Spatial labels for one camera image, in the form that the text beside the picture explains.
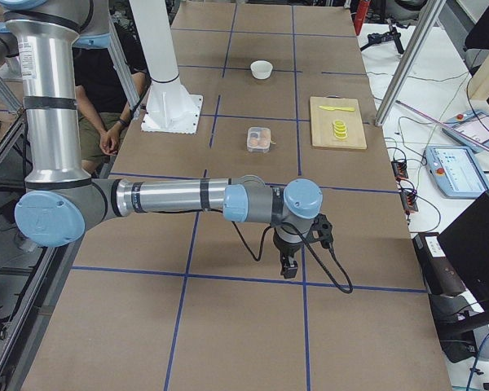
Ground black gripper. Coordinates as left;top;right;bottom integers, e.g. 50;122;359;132
273;227;303;279

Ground brown egg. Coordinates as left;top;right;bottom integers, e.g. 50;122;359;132
259;129;271;142

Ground clear plastic egg box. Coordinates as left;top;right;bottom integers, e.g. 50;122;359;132
246;126;272;153

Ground black box device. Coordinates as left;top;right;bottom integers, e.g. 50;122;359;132
412;232;465;297

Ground yellow lemon slices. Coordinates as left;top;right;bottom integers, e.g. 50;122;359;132
333;120;348;140

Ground small orange circuit board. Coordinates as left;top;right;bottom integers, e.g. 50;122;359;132
390;160;408;178

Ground wooden cutting board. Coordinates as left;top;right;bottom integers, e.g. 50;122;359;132
310;96;367;150

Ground yellow plastic knife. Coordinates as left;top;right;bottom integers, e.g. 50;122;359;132
318;105;355;112

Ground black monitor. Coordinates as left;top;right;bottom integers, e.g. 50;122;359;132
438;191;489;310

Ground near teach pendant tablet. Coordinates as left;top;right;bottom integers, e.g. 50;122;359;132
425;145;489;199

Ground teach pendant tablet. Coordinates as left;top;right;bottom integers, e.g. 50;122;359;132
425;145;489;199
443;110;489;153

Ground white ceramic bowl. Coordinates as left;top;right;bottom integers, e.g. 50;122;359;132
249;60;273;80

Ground long reacher grabber stick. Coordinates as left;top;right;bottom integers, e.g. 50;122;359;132
396;100;489;174

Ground far teach pendant tablet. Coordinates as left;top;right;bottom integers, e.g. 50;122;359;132
443;110;489;153

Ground seated person in black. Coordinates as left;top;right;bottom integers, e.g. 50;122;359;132
71;22;152;174

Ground black tripod clamp tool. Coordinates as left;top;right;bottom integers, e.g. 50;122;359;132
360;18;409;55

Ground red cylinder object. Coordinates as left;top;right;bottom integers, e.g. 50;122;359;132
353;0;371;36

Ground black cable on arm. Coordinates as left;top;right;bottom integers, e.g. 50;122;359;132
231;222;354;294

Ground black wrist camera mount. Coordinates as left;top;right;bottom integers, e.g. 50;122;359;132
306;213;333;249

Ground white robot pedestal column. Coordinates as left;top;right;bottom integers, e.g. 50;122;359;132
130;0;203;134

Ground aluminium frame post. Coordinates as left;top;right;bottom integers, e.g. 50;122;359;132
374;0;446;126

